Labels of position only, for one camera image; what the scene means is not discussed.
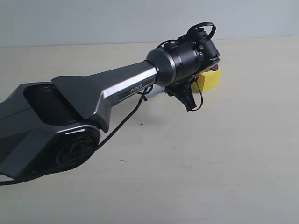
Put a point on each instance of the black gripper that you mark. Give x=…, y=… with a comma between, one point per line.
x=183, y=91

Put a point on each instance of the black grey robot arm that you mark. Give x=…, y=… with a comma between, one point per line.
x=52, y=127

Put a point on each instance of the yellow cube block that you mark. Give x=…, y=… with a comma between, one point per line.
x=207, y=81

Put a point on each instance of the black and white marker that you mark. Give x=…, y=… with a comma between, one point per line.
x=153, y=93

